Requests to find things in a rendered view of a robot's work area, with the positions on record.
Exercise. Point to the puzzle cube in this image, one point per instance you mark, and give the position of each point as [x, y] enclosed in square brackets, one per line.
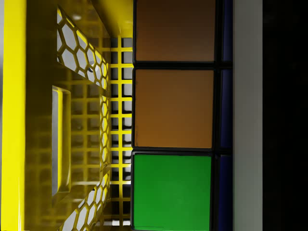
[173, 108]

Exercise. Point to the yellow basket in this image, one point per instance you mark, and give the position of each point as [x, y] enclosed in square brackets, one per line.
[36, 108]

